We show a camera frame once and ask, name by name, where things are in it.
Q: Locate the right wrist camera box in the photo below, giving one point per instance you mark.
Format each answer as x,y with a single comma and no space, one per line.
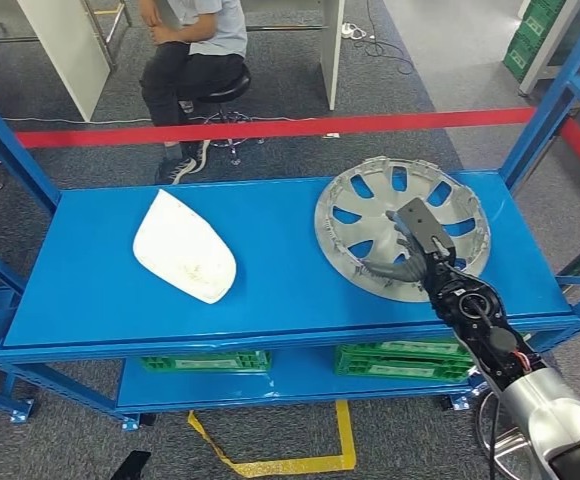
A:
425,228

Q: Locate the yellow floor tape outline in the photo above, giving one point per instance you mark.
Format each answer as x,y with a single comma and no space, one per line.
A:
345,437

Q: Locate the white mirror cover part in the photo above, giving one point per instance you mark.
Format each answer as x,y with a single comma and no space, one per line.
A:
185,252

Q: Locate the green crate stack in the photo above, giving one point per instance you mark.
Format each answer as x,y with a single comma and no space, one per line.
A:
530,36

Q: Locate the steel frame table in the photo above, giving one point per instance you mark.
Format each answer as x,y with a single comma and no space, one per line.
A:
105,30

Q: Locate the person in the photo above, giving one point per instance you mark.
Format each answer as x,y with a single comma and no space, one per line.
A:
195,66

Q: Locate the silver wheel hubcap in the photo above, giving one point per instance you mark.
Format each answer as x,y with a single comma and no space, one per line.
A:
377,232

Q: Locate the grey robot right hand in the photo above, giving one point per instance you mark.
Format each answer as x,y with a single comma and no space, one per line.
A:
400,272

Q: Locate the black flat object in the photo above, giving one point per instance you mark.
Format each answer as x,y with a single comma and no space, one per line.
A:
131,466

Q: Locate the white metal frame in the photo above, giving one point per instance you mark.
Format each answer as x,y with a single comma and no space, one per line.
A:
553,50

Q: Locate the white panel table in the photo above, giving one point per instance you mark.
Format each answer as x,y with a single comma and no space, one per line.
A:
65,46

